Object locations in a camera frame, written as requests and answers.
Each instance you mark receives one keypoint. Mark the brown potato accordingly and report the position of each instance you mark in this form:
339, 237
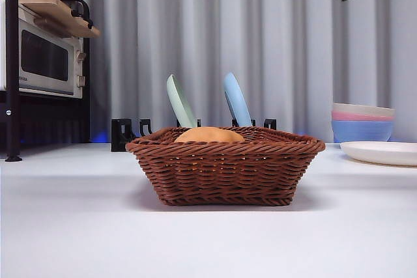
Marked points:
208, 135

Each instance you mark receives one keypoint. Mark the brown wicker basket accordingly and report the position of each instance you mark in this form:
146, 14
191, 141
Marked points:
224, 174

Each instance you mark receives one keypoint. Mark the pale green plate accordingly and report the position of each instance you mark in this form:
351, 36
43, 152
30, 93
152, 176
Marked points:
180, 105

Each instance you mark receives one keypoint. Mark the pale blue plate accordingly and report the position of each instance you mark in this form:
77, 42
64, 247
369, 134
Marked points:
238, 102

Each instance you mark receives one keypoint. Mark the black dish rack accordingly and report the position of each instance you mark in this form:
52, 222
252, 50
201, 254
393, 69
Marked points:
119, 134

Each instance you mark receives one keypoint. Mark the grey curtain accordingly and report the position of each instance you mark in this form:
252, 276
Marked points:
228, 30

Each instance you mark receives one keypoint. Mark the pink bowl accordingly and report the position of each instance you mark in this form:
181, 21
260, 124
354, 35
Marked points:
358, 117

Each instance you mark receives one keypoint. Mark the blue bowl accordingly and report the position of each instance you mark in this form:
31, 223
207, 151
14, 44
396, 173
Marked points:
361, 130

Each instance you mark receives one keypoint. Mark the cream bowl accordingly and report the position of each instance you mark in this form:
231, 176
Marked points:
361, 108

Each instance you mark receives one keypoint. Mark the white toaster oven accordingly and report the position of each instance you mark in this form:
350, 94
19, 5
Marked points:
45, 60

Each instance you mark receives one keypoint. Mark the white flat plate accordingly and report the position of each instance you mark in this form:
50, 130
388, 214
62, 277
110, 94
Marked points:
381, 152

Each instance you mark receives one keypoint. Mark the wooden cutting board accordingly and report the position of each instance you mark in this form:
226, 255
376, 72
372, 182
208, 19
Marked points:
55, 8

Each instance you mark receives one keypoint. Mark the black shelf frame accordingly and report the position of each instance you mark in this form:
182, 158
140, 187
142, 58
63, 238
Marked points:
11, 63

